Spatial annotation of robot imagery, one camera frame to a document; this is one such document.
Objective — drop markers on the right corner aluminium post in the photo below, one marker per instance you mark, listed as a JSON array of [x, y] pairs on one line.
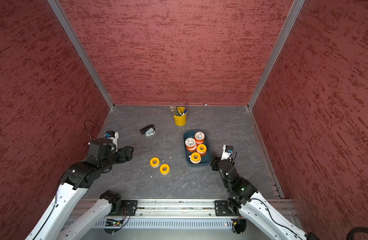
[[283, 35]]

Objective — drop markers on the yellow tape roll bottom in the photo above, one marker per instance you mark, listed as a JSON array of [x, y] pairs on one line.
[[164, 169]]

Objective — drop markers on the yellow tape roll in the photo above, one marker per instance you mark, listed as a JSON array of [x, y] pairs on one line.
[[202, 149], [195, 158], [164, 169], [154, 162]]

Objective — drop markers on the orange tape roll bottom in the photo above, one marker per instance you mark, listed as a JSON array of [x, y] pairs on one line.
[[191, 144]]

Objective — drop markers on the aluminium front rail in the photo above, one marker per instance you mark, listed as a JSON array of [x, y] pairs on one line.
[[182, 208]]

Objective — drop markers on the pens in cup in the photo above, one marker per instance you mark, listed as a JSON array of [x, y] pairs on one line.
[[177, 111]]

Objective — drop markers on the corner aluminium post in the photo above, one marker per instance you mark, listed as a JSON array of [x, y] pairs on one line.
[[72, 35], [283, 35]]

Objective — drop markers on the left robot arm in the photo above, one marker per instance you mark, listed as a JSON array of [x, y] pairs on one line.
[[103, 154]]

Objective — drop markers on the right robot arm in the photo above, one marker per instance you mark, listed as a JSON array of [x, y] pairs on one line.
[[248, 203]]

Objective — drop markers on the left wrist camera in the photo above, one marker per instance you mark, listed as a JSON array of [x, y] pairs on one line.
[[112, 135]]

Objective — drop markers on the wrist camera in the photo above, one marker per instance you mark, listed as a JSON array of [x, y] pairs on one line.
[[112, 135], [227, 152]]

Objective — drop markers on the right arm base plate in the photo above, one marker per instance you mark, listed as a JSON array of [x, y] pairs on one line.
[[222, 209]]

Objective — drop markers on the left corner aluminium post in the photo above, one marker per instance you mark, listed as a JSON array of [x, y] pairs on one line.
[[72, 35]]

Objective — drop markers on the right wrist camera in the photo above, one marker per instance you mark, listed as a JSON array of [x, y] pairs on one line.
[[227, 152]]

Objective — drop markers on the orange tape roll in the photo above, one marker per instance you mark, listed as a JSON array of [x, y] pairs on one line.
[[199, 137], [191, 144]]

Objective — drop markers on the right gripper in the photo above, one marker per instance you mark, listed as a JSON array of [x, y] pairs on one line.
[[214, 163]]

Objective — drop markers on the black grey stapler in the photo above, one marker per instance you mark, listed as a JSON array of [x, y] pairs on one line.
[[148, 131]]

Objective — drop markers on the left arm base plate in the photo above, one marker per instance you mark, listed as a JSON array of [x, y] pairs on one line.
[[128, 207]]

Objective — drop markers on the teal storage box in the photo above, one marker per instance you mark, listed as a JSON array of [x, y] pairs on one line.
[[206, 159]]

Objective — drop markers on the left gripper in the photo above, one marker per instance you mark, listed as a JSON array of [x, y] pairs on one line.
[[129, 154]]

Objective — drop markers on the yellow pen cup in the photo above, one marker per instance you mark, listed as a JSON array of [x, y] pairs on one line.
[[182, 119]]

